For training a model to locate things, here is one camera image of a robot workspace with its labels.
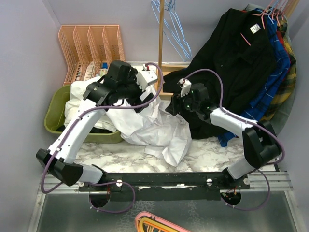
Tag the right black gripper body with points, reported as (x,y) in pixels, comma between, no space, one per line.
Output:
(188,103)

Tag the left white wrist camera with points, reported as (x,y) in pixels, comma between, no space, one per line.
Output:
(146,77)

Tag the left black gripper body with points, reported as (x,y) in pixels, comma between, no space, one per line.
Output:
(131,90)

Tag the black hanging shirt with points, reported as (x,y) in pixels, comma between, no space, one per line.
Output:
(203,70)

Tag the blue plaid shirt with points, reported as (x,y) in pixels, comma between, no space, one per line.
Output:
(251,61)

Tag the pink file organizer rack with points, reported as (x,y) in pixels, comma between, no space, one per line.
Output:
(83,45)

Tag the wooden clothes rack stand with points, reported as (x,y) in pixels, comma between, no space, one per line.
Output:
(158,10)

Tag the pink orange hanger stack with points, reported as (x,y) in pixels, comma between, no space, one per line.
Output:
(148,222)

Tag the yellow plaid shirt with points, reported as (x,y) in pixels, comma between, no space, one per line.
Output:
(268,104)

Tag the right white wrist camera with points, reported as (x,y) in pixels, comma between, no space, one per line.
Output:
(185,87)

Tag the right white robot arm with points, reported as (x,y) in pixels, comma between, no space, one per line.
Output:
(260,143)

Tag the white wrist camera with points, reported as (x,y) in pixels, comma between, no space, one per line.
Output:
(146,77)
(185,87)

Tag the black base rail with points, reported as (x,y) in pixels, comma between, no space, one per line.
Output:
(166,186)

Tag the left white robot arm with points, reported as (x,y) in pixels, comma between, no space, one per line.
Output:
(99,96)

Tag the light blue wire hanger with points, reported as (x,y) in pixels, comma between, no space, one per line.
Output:
(173,31)

